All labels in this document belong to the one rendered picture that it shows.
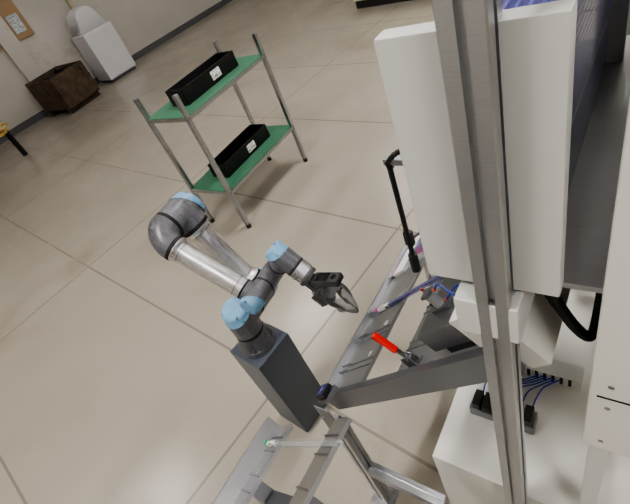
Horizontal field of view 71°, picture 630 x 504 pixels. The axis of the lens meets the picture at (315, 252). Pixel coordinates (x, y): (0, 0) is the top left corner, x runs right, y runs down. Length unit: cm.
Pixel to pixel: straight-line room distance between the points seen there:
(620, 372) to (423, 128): 42
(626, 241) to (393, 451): 163
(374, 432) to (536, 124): 177
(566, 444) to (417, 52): 109
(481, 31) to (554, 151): 13
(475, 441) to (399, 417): 79
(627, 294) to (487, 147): 25
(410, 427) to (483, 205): 165
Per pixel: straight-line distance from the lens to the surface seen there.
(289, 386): 192
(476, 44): 39
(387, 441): 205
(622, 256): 55
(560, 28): 40
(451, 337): 84
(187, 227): 160
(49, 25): 1063
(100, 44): 1015
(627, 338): 65
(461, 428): 135
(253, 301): 145
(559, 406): 138
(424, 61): 44
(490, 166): 44
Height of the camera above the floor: 184
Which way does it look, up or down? 39 degrees down
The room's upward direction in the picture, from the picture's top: 25 degrees counter-clockwise
